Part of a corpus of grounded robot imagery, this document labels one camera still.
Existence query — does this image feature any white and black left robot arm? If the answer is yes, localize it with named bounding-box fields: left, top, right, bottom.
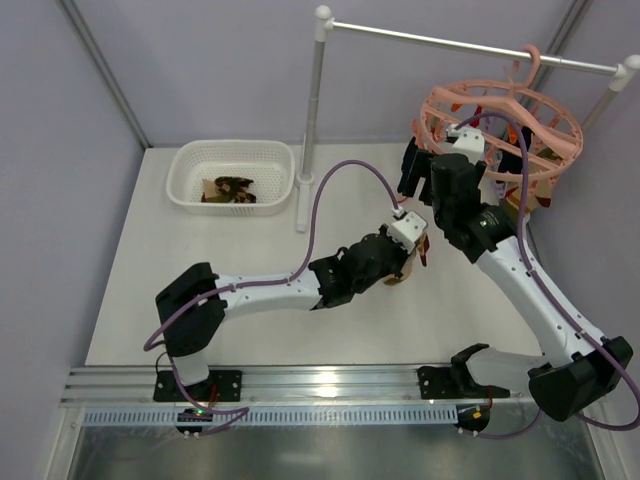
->
left=155, top=222, right=425, bottom=387

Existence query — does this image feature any navy sock beige toe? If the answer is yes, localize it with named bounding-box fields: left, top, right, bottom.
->
left=498, top=126, right=532, bottom=174

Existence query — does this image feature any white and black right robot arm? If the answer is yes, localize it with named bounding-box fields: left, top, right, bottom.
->
left=397, top=140, right=639, bottom=421

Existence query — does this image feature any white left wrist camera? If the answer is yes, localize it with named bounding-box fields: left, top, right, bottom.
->
left=388, top=211, right=428, bottom=253

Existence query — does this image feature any pink round clip hanger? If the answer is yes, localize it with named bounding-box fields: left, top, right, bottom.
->
left=412, top=44, right=584, bottom=192

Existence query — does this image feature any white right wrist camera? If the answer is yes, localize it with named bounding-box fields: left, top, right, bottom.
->
left=445, top=124, right=485, bottom=163

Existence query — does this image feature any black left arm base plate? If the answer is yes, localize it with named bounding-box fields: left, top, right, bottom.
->
left=153, top=369, right=243, bottom=404

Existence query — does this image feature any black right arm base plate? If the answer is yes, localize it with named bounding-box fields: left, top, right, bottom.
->
left=417, top=365, right=486, bottom=400

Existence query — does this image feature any brown argyle sock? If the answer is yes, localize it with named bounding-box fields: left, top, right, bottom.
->
left=201, top=177, right=235, bottom=204
left=223, top=176, right=257, bottom=204

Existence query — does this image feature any silver white clothes rack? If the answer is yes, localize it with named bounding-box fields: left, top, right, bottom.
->
left=295, top=1, right=639, bottom=233

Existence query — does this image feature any white perforated plastic basket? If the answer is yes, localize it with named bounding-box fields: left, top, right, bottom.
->
left=166, top=140, right=295, bottom=217

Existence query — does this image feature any aluminium mounting rail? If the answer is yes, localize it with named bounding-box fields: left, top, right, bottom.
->
left=61, top=364, right=523, bottom=406

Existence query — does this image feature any grey slotted cable duct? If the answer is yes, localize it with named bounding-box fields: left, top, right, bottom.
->
left=82, top=403, right=458, bottom=427

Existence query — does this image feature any beige striped ribbed sock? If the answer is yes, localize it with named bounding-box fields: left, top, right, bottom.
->
left=492, top=147, right=560, bottom=220

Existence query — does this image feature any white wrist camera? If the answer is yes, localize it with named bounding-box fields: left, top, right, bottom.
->
left=388, top=211, right=428, bottom=253
left=445, top=124, right=485, bottom=163

